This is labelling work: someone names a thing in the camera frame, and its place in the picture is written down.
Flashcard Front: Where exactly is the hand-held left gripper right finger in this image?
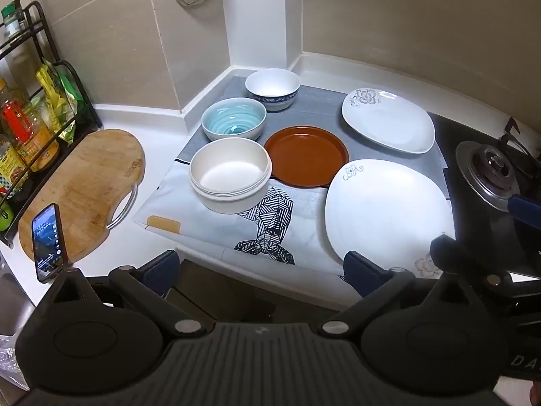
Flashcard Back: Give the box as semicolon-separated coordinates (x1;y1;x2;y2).
320;251;487;340

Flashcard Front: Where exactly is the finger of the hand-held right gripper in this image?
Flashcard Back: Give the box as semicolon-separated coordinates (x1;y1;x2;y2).
508;195;541;231
430;234;541;310

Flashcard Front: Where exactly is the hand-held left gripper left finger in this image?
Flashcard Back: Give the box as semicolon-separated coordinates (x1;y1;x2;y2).
41;250;208;340

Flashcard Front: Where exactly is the large white plate beige flower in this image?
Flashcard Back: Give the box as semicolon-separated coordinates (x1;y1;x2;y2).
325;158;456;279

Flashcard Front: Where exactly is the cream ribbed bowl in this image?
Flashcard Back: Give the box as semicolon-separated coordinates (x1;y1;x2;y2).
189;137;273;213

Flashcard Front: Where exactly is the brown round plate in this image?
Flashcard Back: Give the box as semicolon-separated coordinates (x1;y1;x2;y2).
264;126;350;189

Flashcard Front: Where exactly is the white plate grey flower print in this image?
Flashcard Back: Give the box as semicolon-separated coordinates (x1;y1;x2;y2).
342;88;436;154

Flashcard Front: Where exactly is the light blue swirl bowl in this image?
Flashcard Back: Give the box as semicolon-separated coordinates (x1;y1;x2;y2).
201;97;268;143

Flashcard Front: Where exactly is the white bowl blue patterned rim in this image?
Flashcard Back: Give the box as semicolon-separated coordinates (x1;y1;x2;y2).
245;68;302;113

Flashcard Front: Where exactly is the metal stove burner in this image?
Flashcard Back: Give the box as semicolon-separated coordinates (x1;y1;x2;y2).
455;140;525;213

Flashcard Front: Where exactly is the white geometric printed cloth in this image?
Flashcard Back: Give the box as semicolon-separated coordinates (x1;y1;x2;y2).
133;157;458;290

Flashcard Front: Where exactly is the black pan support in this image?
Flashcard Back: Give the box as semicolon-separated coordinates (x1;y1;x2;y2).
498;117;541;179

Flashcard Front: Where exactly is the gas stove burner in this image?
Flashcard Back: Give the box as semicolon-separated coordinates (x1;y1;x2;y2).
427;112;541;280

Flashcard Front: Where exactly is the black smartphone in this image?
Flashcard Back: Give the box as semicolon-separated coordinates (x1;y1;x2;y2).
31;203;69;284

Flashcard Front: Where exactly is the wooden cutting board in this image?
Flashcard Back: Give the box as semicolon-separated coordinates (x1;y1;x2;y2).
19;129;147;264

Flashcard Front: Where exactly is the steel sink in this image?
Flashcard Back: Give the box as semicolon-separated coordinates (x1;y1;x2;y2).
0;251;40;341

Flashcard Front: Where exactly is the grey woven mat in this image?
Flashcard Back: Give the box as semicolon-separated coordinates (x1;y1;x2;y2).
175;75;449;204

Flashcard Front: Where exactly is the clear plastic bag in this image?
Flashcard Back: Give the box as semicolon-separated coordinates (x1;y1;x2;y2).
0;333;31;391

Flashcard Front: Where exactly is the yellow oil bottle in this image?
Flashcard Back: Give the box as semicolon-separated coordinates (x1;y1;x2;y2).
17;93;61;173

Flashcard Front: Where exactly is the yellow label jar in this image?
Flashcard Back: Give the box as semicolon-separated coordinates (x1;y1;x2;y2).
0;135;29;197

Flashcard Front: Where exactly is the green snack packet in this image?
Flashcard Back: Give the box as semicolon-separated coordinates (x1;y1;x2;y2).
54;65;86;143

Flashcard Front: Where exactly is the red label bottle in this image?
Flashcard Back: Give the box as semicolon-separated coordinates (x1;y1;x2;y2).
1;97;35;146

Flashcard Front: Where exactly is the yellow snack packet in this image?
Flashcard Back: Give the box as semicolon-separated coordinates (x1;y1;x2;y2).
36;61;71;137

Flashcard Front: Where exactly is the green cap bottle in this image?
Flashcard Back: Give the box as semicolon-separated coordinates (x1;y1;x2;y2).
1;0;28;44

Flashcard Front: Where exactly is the black wire rack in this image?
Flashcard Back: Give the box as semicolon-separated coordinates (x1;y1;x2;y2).
0;2;104;251

